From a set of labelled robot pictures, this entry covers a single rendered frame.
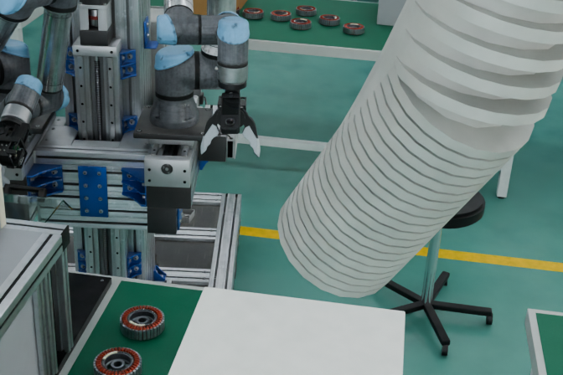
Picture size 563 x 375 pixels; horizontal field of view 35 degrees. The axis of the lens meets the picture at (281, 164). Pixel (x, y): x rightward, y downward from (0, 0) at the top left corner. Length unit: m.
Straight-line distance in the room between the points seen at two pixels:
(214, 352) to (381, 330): 0.29
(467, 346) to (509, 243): 0.89
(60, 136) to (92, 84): 0.20
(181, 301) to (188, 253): 1.26
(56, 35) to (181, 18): 0.44
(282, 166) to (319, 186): 3.89
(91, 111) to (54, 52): 0.38
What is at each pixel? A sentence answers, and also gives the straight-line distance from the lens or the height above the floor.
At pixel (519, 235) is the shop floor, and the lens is 4.47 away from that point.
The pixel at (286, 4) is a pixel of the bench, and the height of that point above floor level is 0.75.
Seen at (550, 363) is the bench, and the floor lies 0.75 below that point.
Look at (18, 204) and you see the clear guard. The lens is 2.27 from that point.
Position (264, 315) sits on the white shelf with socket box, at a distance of 1.59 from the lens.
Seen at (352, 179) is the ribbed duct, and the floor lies 1.71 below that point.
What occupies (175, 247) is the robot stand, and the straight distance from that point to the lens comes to 3.72.
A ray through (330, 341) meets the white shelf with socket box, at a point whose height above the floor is 1.20.
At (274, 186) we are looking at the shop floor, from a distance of 4.66.
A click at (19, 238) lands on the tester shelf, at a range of 2.03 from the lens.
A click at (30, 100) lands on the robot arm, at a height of 1.21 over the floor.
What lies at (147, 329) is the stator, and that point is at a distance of 2.28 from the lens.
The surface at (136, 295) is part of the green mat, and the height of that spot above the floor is 0.75.
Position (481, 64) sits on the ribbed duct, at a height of 1.86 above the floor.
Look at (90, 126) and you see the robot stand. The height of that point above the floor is 0.97.
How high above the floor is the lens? 2.13
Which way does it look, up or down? 26 degrees down
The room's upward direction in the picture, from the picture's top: 3 degrees clockwise
